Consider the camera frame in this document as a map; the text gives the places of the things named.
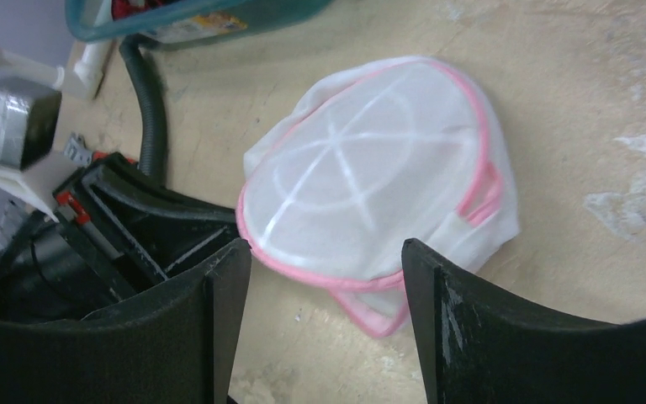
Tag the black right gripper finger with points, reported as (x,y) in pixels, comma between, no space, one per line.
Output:
(479,343)

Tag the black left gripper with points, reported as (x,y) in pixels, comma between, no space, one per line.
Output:
(173,343)

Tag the round pink white laundry bag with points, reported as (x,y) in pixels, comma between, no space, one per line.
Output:
(406,147)

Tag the dark red garment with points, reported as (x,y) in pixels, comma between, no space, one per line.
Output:
(121,9)

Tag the white PVC pipe rack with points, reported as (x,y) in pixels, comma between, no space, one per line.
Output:
(35,44)

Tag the teal plastic basin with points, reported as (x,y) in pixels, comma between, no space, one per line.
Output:
(187,22)

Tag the red handled adjustable wrench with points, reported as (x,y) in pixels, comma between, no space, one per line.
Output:
(76,150)

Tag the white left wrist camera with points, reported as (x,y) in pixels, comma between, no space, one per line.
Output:
(30,169)

